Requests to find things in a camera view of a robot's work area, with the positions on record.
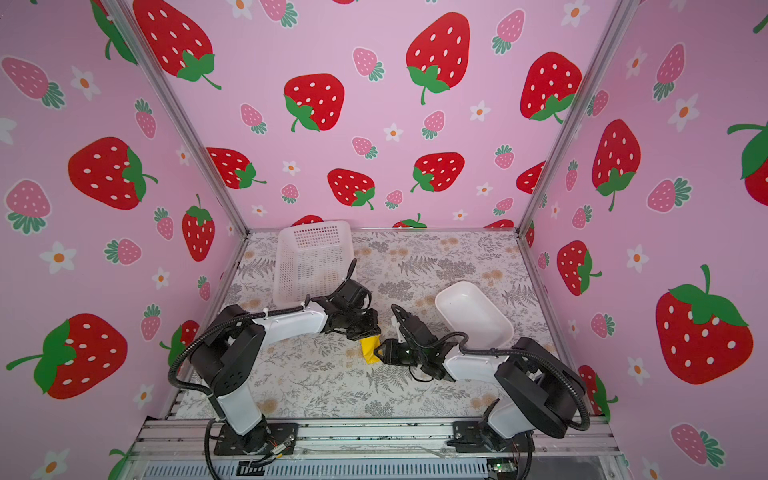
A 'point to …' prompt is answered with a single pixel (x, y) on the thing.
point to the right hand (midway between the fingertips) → (375, 353)
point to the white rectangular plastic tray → (472, 314)
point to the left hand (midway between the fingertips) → (386, 330)
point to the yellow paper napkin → (368, 346)
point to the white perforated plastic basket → (311, 258)
